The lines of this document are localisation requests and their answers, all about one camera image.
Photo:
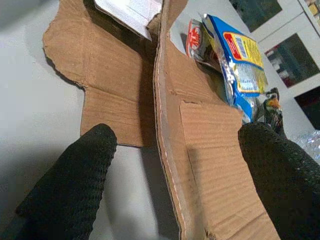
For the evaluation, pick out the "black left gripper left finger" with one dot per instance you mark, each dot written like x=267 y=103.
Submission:
x=75 y=180

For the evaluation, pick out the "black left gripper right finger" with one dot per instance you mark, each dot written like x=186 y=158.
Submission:
x=287 y=180

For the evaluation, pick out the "silver foil wrapper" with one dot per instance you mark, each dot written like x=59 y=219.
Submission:
x=310 y=143

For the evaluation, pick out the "dark printed wrapper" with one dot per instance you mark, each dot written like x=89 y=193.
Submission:
x=273 y=111

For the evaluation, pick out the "torn brown cardboard sheet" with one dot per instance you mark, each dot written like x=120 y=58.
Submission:
x=120 y=75

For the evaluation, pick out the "blue yellow snack wrapper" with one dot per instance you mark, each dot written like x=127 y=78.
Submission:
x=240 y=52

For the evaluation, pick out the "white cubby shelf unit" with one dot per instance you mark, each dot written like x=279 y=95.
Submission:
x=287 y=28

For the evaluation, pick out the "red white snack wrapper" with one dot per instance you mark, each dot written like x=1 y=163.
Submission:
x=195 y=40

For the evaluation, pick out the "white paper box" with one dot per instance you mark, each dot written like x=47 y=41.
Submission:
x=130 y=13

